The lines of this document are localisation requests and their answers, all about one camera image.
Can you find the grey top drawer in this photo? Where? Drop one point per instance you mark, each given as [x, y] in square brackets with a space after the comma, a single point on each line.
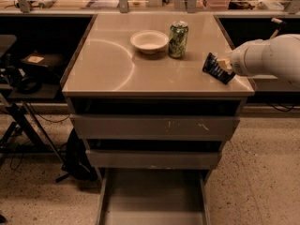
[158, 119]

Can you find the grey drawer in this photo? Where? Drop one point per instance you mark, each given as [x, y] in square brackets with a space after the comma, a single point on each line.
[152, 197]
[187, 155]
[158, 119]

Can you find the black side stand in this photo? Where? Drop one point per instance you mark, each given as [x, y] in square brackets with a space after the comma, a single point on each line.
[6, 42]

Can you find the black box with label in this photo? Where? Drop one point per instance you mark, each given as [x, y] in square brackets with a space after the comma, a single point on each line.
[50, 62]

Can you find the green soda can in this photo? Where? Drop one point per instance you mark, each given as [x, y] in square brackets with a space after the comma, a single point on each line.
[178, 39]

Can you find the grey middle drawer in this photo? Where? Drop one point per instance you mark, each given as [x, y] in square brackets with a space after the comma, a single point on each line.
[187, 155]

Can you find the white stick with tip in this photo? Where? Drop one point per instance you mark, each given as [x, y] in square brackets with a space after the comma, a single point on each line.
[280, 25]

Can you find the black headphones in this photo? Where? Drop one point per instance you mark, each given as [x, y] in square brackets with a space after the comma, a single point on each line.
[25, 84]

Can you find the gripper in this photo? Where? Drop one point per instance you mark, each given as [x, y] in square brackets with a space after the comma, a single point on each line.
[243, 59]

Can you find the grey bottom drawer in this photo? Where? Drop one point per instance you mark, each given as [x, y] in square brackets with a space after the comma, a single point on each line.
[152, 197]

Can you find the grey drawer cabinet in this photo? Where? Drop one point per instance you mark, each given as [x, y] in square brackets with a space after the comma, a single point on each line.
[108, 67]

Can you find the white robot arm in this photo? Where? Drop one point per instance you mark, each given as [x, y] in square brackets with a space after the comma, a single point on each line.
[277, 56]

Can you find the white paper bowl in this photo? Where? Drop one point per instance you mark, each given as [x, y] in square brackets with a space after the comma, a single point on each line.
[149, 41]

